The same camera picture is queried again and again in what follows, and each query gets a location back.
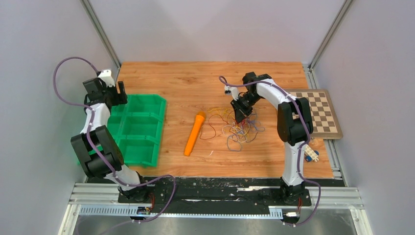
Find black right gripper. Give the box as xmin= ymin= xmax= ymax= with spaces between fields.
xmin=231 ymin=93 xmax=262 ymax=125

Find colourful wire bundle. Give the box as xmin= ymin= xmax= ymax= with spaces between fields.
xmin=199 ymin=107 xmax=266 ymax=152

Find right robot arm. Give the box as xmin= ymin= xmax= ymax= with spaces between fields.
xmin=222 ymin=72 xmax=313 ymax=205

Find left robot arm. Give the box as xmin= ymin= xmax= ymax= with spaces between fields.
xmin=70 ymin=77 xmax=150 ymax=203

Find orange toy microphone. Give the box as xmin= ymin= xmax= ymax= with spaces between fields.
xmin=184 ymin=111 xmax=206 ymax=156

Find green plastic compartment bin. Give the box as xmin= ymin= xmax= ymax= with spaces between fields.
xmin=77 ymin=94 xmax=167 ymax=168

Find white toy car blue wheels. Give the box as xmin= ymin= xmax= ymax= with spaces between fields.
xmin=304 ymin=144 xmax=319 ymax=162

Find wooden chessboard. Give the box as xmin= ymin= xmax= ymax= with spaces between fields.
xmin=287 ymin=89 xmax=343 ymax=140

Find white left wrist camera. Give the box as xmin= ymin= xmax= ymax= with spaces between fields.
xmin=97 ymin=69 xmax=115 ymax=87

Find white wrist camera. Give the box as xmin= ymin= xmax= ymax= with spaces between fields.
xmin=97 ymin=69 xmax=115 ymax=87
xmin=224 ymin=86 xmax=239 ymax=100

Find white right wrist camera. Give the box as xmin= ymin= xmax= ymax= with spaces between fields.
xmin=224 ymin=86 xmax=239 ymax=100

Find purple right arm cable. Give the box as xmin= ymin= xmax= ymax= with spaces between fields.
xmin=219 ymin=75 xmax=322 ymax=227

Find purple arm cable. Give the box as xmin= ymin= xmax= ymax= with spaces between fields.
xmin=53 ymin=56 xmax=177 ymax=235
xmin=219 ymin=75 xmax=322 ymax=227

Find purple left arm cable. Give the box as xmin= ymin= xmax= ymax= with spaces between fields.
xmin=53 ymin=56 xmax=177 ymax=235

